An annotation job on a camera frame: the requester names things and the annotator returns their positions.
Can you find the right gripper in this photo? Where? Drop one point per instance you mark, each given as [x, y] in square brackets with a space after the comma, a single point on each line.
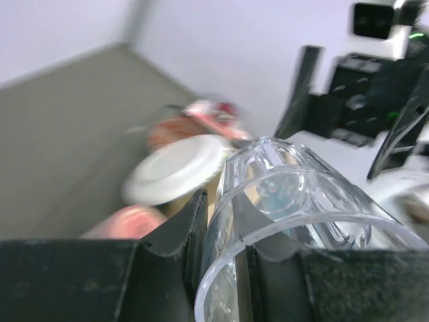
[379, 85]

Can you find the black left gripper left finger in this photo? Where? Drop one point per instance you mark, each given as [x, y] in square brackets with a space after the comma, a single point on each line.
[150, 279]

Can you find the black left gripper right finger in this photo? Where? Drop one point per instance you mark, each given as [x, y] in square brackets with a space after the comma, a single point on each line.
[331, 260]

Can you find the red translucent mug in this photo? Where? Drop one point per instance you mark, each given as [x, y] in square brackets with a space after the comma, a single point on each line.
[132, 222]

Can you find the clear plastic cup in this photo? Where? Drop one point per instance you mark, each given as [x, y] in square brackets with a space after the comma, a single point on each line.
[266, 160]

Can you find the white watermelon plate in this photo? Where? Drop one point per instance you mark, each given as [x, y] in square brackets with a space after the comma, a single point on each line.
[175, 170]

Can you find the orange blue patterned bowl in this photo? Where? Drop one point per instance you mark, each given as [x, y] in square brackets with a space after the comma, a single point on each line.
[172, 129]

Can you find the red illustrated book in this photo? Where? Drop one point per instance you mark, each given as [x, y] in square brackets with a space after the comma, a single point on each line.
[220, 117]

